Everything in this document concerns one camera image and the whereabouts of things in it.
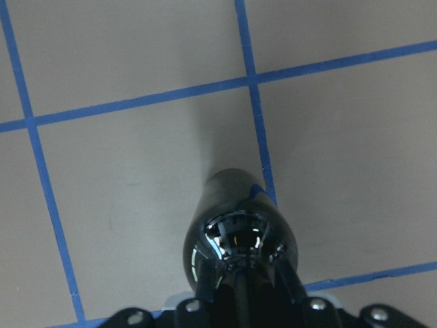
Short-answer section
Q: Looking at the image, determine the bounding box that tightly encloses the dark glass wine bottle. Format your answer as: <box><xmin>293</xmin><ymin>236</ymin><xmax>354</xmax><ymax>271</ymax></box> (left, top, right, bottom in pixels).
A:
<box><xmin>183</xmin><ymin>168</ymin><xmax>306</xmax><ymax>327</ymax></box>

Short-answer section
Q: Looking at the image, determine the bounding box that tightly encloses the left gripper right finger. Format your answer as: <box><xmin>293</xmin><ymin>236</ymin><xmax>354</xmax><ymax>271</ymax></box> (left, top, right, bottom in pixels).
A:
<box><xmin>300</xmin><ymin>297</ymin><xmax>422</xmax><ymax>328</ymax></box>

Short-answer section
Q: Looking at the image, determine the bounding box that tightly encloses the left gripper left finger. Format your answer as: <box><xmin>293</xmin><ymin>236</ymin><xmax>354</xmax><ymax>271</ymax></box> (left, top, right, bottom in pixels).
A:
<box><xmin>108</xmin><ymin>299</ymin><xmax>214</xmax><ymax>328</ymax></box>

